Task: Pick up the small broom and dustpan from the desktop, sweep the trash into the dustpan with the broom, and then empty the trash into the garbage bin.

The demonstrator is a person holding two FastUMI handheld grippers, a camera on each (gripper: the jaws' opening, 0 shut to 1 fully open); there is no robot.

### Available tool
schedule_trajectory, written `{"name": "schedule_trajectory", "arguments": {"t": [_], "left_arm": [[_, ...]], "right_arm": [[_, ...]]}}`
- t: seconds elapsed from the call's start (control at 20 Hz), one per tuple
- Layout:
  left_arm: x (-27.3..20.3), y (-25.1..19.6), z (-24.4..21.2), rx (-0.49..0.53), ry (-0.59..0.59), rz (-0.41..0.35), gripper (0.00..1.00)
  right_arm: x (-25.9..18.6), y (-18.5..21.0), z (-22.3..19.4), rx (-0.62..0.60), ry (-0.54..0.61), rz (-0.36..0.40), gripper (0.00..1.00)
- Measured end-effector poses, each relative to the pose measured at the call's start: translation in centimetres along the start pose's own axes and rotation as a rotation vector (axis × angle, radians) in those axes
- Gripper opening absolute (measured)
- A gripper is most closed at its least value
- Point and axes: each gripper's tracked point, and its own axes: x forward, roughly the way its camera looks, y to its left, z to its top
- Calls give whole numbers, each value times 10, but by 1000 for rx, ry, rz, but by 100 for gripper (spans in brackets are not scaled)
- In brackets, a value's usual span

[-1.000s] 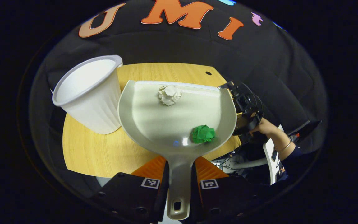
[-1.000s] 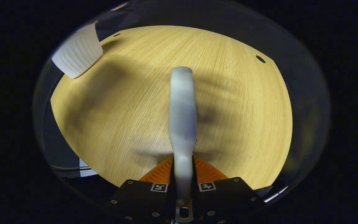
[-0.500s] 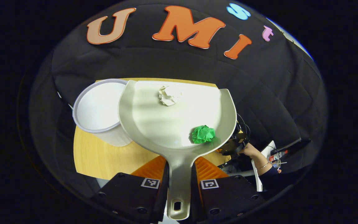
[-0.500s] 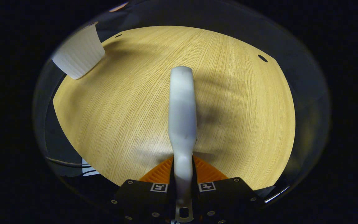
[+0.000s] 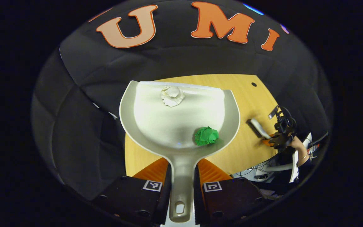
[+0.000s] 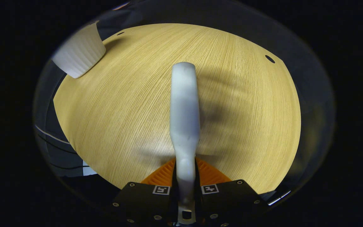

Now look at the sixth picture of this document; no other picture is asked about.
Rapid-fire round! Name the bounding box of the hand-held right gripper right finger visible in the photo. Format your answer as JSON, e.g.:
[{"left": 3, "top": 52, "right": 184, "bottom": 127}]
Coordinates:
[{"left": 195, "top": 158, "right": 269, "bottom": 227}]

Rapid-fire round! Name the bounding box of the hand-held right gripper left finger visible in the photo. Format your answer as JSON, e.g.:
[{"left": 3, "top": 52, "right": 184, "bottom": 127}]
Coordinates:
[{"left": 112, "top": 158, "right": 177, "bottom": 227}]

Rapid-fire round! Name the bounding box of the dark striped clothing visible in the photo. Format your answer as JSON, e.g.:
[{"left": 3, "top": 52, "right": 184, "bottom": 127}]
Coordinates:
[{"left": 35, "top": 99, "right": 106, "bottom": 189}]

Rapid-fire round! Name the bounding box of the white ribbed garbage bin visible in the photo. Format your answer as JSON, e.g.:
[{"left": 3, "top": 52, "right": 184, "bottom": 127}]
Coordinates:
[{"left": 52, "top": 21, "right": 107, "bottom": 79}]

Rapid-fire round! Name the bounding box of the small grey broom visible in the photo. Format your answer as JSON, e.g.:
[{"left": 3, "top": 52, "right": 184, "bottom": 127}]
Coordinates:
[{"left": 170, "top": 62, "right": 201, "bottom": 225}]

